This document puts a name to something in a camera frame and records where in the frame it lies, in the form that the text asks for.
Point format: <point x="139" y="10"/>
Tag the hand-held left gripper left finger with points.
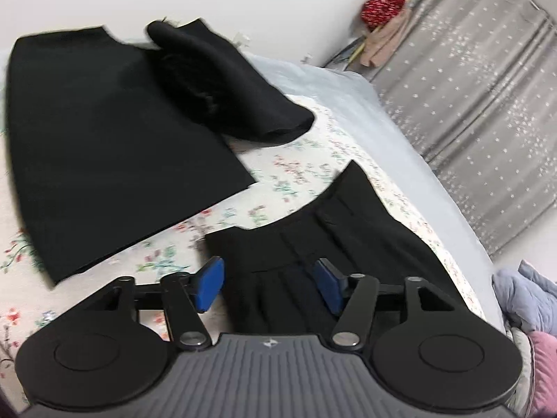
<point x="211" y="283"/>

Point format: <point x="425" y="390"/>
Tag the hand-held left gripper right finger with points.
<point x="325" y="276"/>

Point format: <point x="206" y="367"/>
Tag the black pleated pants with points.
<point x="348" y="226"/>

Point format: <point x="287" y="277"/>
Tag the white floral blanket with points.
<point x="283" y="174"/>

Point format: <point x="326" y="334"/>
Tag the large flat black garment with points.
<point x="108" y="139"/>

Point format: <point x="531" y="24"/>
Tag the light blue bed sheet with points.
<point x="391" y="109"/>

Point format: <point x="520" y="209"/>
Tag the blue-grey cloth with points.
<point x="526" y="296"/>

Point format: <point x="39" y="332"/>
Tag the black folded garment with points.
<point x="226" y="78"/>

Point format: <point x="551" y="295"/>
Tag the pink quilt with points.
<point x="544" y="365"/>

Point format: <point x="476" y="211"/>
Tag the grey star-patterned curtain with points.
<point x="478" y="96"/>

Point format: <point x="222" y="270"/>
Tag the beige pink garment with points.
<point x="383" y="45"/>

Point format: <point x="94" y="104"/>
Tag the red floral garment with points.
<point x="385" y="6"/>

